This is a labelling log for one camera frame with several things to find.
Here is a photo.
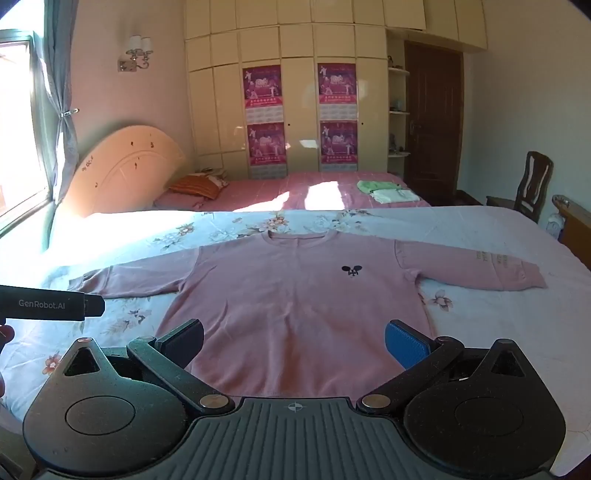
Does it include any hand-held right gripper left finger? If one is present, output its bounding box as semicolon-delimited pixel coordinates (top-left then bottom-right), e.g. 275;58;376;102
55;318;236;414

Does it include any orange striped pillow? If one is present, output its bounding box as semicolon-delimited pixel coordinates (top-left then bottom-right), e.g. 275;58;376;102
167;174;222;200

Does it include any wall lamp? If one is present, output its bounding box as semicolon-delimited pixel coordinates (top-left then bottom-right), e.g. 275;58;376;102
117;34;154;73

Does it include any pink long-sleeved sweater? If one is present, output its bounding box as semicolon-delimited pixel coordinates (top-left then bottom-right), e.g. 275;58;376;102
68;231;548;398

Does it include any person's left hand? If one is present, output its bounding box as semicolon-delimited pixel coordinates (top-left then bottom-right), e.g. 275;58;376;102
0;323;14;398

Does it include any pink checked bed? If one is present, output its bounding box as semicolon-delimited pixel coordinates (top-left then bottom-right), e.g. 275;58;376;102
152;172;432;213

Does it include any green folded cloth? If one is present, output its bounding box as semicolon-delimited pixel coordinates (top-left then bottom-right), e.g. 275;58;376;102
356;180;409;195

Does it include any window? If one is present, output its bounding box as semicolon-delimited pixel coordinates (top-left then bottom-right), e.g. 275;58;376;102
0;30;51;232

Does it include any floral bed sheet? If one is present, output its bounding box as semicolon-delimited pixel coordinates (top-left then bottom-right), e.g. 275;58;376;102
0;206;591;476

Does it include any cream wardrobe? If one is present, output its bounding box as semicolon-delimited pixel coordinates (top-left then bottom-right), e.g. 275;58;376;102
185;0;489;181

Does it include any white folded cloth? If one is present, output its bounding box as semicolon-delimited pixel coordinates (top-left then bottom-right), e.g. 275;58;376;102
369;188;421;204

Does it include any cream wooden headboard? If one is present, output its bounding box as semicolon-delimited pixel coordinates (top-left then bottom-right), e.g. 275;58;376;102
60;122;185;217

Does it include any dark wooden door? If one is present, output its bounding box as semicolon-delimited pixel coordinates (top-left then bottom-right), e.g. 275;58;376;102
404;41;465;195

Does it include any grey curtain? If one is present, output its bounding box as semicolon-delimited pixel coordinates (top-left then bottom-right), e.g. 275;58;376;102
42;0;80;252

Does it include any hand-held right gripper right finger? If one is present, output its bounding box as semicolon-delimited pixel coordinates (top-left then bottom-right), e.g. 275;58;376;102
356;320;541;414

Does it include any dark wooden chair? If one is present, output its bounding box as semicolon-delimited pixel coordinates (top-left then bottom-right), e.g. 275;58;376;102
486;151;554;224

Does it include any cream corner shelf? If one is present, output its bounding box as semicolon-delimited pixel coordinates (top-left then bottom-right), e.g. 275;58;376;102
387;37;411;176

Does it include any purple wall poster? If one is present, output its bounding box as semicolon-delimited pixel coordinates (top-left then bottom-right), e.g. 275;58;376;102
317;62;358;121
247;122;286;180
320;120;359;172
242;65;282;123

